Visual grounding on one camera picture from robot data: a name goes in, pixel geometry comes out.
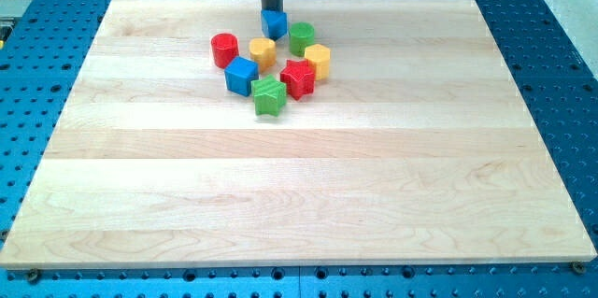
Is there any board stop screw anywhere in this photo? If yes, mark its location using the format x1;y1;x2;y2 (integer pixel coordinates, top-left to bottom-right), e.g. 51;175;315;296
570;262;586;276
24;268;41;284

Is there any green star block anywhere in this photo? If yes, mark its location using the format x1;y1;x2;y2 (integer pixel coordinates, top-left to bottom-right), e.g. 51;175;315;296
251;75;287;117

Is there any right board stop screw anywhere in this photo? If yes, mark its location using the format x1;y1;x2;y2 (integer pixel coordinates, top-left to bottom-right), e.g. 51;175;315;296
570;262;586;276

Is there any green cylinder block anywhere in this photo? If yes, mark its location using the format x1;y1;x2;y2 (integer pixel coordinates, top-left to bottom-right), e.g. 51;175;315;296
289;21;315;57

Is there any blue triangle block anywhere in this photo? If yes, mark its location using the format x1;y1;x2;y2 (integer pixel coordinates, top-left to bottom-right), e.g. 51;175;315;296
261;9;288;41

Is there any blue perforated table plate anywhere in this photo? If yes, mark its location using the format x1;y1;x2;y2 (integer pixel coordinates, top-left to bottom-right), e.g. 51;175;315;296
1;0;597;297

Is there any blue cube block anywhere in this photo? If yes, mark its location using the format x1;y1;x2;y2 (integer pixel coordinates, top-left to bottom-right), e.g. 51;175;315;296
224;56;259;96

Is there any left board stop screw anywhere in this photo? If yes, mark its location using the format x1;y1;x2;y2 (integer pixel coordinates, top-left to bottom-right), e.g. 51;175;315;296
24;268;41;284

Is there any red star block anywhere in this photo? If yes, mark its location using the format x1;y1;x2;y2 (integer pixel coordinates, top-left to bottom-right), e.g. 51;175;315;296
279;60;315;100

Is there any red cylinder block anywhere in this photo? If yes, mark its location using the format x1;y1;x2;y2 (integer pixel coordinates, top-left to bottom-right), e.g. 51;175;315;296
210;33;239;69

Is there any yellow heart block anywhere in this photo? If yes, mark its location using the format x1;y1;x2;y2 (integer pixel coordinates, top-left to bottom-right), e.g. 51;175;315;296
249;37;277;73

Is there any yellow hexagon block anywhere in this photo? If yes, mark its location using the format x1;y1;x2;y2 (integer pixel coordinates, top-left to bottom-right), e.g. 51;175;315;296
304;44;331;80

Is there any light wooden board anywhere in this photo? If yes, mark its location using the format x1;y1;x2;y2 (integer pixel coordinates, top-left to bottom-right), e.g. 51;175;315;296
1;0;596;269

